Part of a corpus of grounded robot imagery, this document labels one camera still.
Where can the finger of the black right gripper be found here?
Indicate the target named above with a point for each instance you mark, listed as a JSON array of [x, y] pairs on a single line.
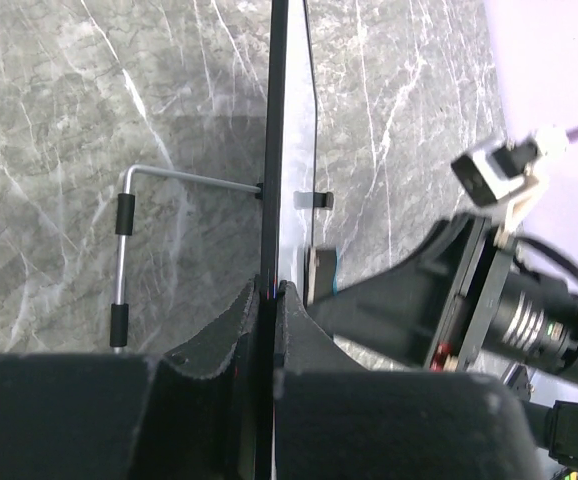
[[318, 273], [395, 313]]

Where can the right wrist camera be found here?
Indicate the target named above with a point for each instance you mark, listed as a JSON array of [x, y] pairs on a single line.
[[501, 172]]

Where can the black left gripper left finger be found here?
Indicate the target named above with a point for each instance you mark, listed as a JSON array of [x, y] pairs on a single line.
[[119, 415]]

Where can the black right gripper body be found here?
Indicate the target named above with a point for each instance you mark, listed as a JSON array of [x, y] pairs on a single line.
[[465, 274]]

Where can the blue whiteboard eraser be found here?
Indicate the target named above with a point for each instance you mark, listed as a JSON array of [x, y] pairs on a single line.
[[334, 278]]

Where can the black framed whiteboard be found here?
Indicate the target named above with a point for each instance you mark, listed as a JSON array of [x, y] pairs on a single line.
[[289, 199]]

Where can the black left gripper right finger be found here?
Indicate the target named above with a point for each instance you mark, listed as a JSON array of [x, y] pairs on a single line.
[[334, 419]]

